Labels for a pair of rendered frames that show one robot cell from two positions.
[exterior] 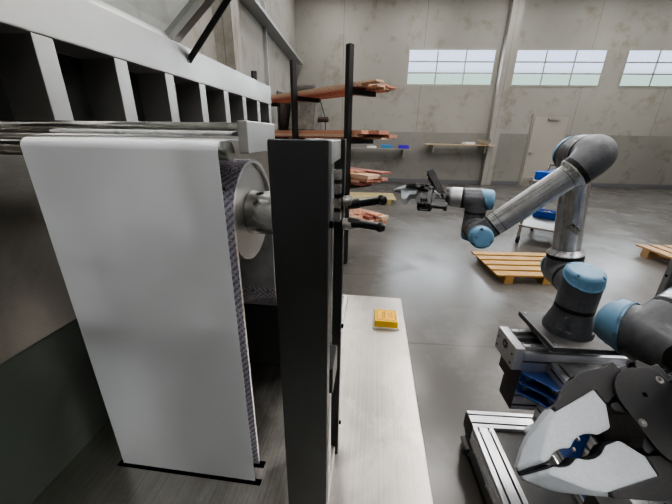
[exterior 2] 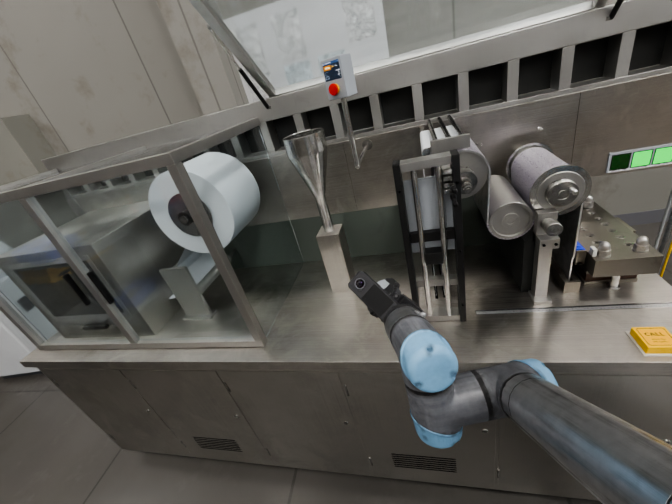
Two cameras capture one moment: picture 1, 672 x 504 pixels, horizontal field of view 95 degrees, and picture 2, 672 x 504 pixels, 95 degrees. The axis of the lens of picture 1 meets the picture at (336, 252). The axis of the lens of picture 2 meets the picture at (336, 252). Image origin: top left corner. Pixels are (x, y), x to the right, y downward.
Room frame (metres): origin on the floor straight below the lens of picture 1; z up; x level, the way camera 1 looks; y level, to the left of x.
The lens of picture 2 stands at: (0.23, -0.79, 1.66)
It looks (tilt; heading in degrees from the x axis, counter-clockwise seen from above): 29 degrees down; 103
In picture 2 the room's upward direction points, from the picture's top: 15 degrees counter-clockwise
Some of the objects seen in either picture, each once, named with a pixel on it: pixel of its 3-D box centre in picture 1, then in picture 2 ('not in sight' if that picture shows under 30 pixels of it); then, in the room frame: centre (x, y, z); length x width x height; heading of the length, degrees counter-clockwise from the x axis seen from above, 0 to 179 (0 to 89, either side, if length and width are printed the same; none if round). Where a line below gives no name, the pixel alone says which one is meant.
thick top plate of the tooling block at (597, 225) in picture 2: not in sight; (592, 234); (0.89, 0.23, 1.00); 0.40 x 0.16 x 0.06; 84
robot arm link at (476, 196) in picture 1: (477, 199); not in sight; (1.14, -0.52, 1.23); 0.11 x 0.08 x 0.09; 68
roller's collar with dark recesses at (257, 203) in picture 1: (271, 213); (463, 179); (0.44, 0.10, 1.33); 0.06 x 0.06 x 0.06; 84
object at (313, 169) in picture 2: not in sight; (328, 226); (-0.01, 0.28, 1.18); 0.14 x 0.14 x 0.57
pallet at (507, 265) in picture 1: (528, 267); not in sight; (3.31, -2.25, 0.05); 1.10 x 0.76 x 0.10; 86
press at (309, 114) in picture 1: (305, 146); not in sight; (7.39, 0.72, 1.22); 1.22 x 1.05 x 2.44; 177
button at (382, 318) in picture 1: (385, 318); (655, 339); (0.83, -0.16, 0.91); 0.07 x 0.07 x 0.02; 84
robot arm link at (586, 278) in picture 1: (579, 285); not in sight; (0.93, -0.82, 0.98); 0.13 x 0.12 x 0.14; 166
